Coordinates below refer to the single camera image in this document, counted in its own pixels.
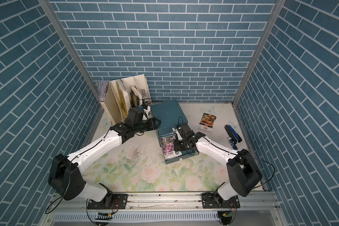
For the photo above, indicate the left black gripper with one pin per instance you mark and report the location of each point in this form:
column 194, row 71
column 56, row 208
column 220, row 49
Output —
column 152, row 123

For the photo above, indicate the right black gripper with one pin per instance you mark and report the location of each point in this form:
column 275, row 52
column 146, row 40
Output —
column 177, row 147

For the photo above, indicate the purple flower seed bag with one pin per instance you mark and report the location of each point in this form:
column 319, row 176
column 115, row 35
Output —
column 168, row 147

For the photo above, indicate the teal three-drawer cabinet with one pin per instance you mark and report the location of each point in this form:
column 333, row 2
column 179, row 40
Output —
column 171, row 115

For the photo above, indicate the orange flower seed bag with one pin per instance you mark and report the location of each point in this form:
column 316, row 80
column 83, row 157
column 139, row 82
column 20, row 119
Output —
column 206, row 123

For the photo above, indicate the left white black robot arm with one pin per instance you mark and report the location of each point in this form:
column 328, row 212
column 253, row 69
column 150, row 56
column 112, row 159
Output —
column 66, row 170

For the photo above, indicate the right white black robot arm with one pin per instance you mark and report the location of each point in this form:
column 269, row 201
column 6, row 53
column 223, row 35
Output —
column 243, row 172

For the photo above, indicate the dark sunflower cover book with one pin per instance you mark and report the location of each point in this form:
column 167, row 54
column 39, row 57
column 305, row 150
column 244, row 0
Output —
column 136, row 96

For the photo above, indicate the white file organizer rack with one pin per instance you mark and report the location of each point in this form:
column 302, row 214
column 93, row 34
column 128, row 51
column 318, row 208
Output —
column 110, row 104

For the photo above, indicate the floral table mat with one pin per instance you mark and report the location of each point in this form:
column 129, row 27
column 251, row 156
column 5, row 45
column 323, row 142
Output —
column 139, row 165

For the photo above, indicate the yellow cover book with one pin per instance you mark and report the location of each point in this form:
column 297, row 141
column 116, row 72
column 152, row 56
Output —
column 123, row 99

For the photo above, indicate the black stapler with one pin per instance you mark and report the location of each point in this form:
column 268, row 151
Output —
column 231, row 134

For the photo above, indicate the small blue white tube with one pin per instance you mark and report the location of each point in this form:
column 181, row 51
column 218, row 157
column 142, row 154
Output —
column 232, row 143

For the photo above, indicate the blue stapler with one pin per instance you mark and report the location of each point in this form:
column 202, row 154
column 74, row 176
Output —
column 239, row 139

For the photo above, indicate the purple striped folder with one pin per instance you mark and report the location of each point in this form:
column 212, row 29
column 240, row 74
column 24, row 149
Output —
column 102, row 89

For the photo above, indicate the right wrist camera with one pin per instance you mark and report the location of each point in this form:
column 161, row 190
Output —
column 178, row 131

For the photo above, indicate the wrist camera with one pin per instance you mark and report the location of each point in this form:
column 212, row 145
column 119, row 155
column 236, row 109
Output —
column 178, row 131
column 146, row 108

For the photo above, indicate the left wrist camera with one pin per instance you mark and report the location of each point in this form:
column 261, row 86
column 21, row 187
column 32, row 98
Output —
column 146, row 108

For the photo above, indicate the aluminium mounting rail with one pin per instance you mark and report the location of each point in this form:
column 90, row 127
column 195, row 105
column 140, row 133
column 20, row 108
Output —
column 194, row 201

